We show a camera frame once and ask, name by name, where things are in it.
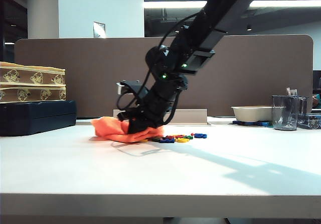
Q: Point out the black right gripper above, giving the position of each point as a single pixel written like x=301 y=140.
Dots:
x=160 y=101

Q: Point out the orange microfibre cloth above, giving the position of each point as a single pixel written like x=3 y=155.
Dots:
x=113 y=131

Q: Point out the yellow letter magnet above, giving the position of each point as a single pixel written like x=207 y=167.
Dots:
x=143 y=141
x=183 y=140

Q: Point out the dark green letter magnet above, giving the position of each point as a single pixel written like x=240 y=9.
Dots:
x=155 y=139

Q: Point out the blue letter magnet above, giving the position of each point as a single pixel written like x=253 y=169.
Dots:
x=166 y=140
x=200 y=135

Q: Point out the red letter magnet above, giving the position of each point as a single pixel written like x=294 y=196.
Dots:
x=179 y=136

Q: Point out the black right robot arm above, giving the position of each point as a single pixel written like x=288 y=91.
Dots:
x=225 y=8

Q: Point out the brown desk partition panel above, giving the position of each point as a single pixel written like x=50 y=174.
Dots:
x=75 y=78

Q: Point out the dark blue plastic case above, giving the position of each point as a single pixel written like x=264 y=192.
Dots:
x=37 y=118

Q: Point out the brown cartoon-print box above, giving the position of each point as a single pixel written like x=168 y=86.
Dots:
x=32 y=93
x=32 y=77

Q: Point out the blue mat under bowl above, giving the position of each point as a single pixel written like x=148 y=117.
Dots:
x=240 y=122

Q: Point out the white paper bowl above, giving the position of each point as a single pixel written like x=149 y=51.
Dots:
x=250 y=113

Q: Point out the long ceiling light strip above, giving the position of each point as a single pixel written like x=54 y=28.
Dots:
x=175 y=4

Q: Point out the round ceiling downlight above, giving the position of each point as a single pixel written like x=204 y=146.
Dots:
x=248 y=28

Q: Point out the clear plastic cup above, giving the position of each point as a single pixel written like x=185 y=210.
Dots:
x=284 y=113

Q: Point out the clear pen holder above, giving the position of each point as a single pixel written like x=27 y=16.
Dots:
x=303 y=106

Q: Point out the clear acrylic box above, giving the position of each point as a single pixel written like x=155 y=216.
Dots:
x=311 y=122

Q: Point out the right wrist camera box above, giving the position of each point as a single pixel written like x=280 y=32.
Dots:
x=125 y=86

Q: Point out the wall notice sign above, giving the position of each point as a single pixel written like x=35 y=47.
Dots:
x=99 y=29

